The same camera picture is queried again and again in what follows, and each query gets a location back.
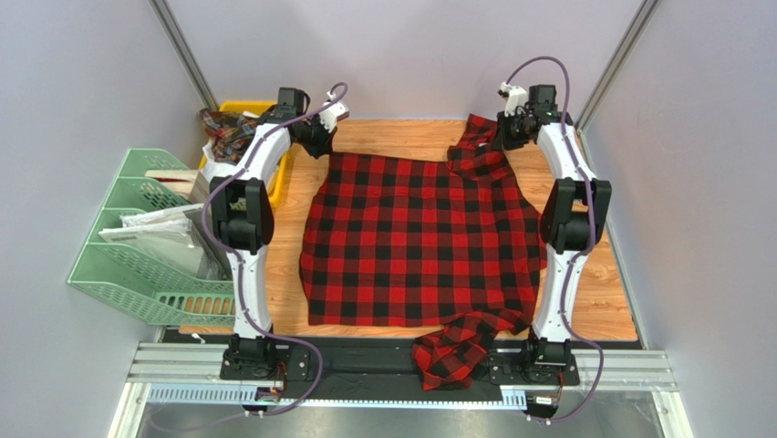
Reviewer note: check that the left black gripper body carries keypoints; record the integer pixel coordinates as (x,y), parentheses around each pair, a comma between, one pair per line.
(314,136)

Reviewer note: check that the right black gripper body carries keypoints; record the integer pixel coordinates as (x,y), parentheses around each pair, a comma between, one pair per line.
(514,130)

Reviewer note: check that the red black plaid shirt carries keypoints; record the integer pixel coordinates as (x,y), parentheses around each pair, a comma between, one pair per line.
(451,246)

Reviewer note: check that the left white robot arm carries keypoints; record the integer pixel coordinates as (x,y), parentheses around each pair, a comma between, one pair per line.
(243,222)

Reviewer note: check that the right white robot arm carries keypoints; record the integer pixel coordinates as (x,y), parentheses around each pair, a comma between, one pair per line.
(571,224)

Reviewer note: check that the yellow plastic bin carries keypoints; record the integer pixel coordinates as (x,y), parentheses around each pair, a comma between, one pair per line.
(276,187)

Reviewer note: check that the multicolour plaid shirt in bin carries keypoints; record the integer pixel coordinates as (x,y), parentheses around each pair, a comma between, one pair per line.
(231,133)

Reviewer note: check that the white cloth in bin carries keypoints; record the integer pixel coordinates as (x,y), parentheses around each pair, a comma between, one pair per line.
(213,171)

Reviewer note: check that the brown book in rack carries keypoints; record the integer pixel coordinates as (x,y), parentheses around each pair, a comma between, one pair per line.
(189,184)

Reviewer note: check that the papers in file rack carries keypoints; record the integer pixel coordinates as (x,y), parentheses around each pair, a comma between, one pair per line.
(172,236)

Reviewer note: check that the green plastic file rack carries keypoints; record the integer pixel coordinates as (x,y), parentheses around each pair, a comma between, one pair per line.
(135,283)

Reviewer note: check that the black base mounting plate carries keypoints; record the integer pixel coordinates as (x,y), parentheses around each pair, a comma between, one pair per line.
(381,369)

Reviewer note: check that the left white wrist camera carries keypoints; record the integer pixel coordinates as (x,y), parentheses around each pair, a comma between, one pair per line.
(333,110)

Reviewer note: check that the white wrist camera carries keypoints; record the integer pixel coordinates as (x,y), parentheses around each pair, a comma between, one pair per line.
(333,110)
(515,98)

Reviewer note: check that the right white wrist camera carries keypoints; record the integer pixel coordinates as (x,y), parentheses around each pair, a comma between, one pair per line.
(515,98)

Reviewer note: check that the aluminium rail frame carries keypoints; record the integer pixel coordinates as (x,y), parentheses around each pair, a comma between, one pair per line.
(189,372)

